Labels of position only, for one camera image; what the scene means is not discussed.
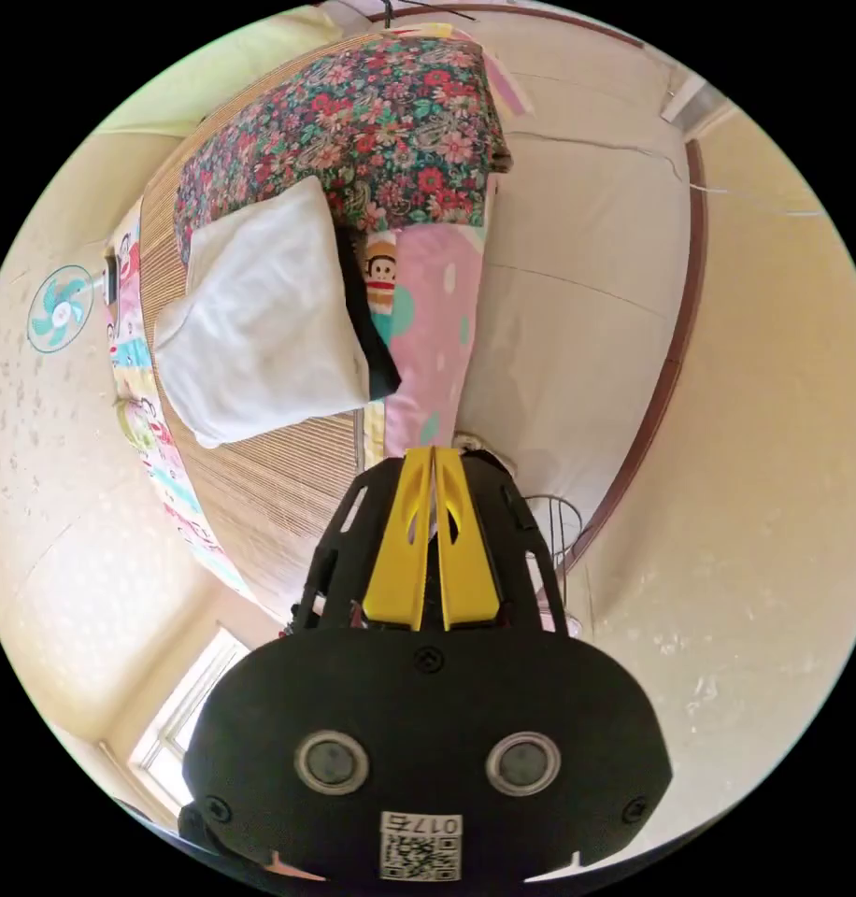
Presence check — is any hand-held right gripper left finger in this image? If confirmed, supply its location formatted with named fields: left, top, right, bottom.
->
left=363, top=446, right=434, bottom=631

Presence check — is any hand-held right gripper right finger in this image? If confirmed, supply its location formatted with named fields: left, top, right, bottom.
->
left=433, top=446, right=502, bottom=632

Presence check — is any floral folded quilt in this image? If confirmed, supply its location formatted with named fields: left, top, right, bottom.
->
left=173, top=35, right=515, bottom=266

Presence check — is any wall fan with teal blades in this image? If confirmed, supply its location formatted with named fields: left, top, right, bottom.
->
left=26, top=263, right=95, bottom=354

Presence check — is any window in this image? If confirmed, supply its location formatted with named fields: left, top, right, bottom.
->
left=124, top=625, right=252, bottom=808

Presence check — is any bed with woven mat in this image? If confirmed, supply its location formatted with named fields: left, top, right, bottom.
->
left=104, top=24, right=535, bottom=626

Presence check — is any pile of clothes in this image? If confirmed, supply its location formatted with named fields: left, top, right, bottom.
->
left=152, top=175, right=404, bottom=450

